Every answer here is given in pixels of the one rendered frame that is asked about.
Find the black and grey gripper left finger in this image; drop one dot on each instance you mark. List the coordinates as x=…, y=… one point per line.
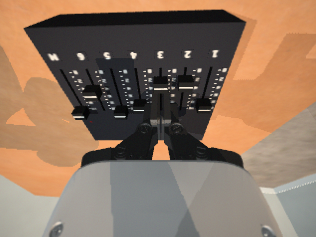
x=139, y=145

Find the black lighting desk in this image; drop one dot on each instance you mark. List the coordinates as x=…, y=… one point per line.
x=116, y=59

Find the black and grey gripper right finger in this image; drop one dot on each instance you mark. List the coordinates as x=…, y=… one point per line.
x=182, y=145

